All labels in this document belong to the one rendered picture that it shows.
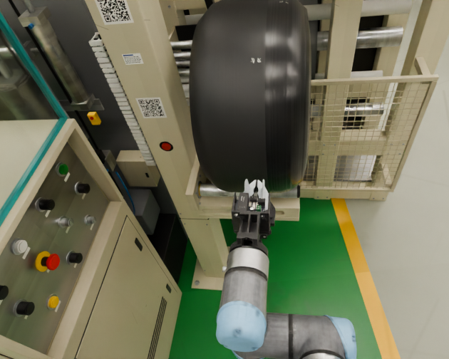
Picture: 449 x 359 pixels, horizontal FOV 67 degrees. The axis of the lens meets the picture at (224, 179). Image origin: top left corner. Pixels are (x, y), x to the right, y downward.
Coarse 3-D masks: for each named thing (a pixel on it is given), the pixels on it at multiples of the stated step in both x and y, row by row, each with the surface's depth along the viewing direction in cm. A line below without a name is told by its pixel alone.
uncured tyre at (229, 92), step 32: (224, 0) 88; (256, 0) 84; (224, 32) 79; (256, 32) 77; (288, 32) 76; (192, 64) 81; (224, 64) 77; (288, 64) 75; (192, 96) 81; (224, 96) 77; (256, 96) 76; (288, 96) 75; (192, 128) 85; (224, 128) 80; (256, 128) 78; (288, 128) 77; (224, 160) 85; (256, 160) 83; (288, 160) 82; (256, 192) 101
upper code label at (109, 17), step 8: (96, 0) 77; (104, 0) 77; (112, 0) 76; (120, 0) 76; (104, 8) 78; (112, 8) 78; (120, 8) 78; (128, 8) 77; (104, 16) 80; (112, 16) 79; (120, 16) 79; (128, 16) 79
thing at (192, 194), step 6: (198, 162) 121; (192, 168) 119; (198, 168) 119; (192, 174) 118; (198, 174) 118; (192, 180) 116; (198, 180) 118; (204, 180) 126; (192, 186) 114; (198, 186) 117; (186, 192) 113; (192, 192) 112; (198, 192) 117; (192, 198) 113; (198, 198) 118; (192, 204) 116; (198, 204) 119; (192, 210) 119; (198, 210) 119
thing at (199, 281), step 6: (228, 246) 203; (198, 264) 199; (198, 270) 196; (198, 276) 194; (204, 276) 193; (192, 282) 192; (198, 282) 191; (204, 282) 191; (210, 282) 191; (216, 282) 190; (222, 282) 190; (204, 288) 189; (210, 288) 188; (216, 288) 188
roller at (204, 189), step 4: (200, 184) 118; (204, 184) 117; (208, 184) 117; (212, 184) 117; (200, 188) 117; (204, 188) 117; (208, 188) 116; (212, 188) 116; (216, 188) 116; (296, 188) 111; (200, 192) 117; (204, 192) 117; (208, 192) 116; (212, 192) 116; (216, 192) 116; (220, 192) 116; (224, 192) 115; (228, 192) 115; (232, 192) 115; (236, 192) 114; (284, 192) 111; (288, 192) 111; (292, 192) 111; (296, 192) 111; (208, 196) 118; (212, 196) 118; (216, 196) 117; (220, 196) 117; (224, 196) 116; (228, 196) 116; (232, 196) 116; (272, 196) 113; (276, 196) 113; (280, 196) 112; (284, 196) 112; (288, 196) 112; (292, 196) 112; (296, 196) 111
